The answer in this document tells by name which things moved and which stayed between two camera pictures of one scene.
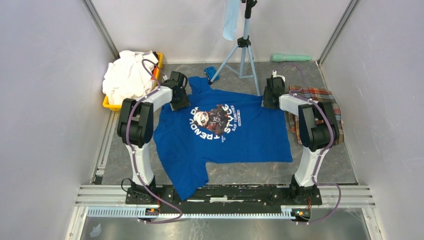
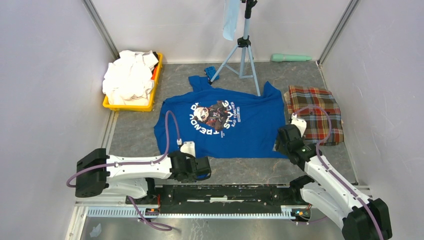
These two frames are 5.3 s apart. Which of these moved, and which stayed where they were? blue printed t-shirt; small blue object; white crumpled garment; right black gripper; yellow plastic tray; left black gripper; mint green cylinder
Moved: blue printed t-shirt; right black gripper; left black gripper
Stayed: yellow plastic tray; white crumpled garment; mint green cylinder; small blue object
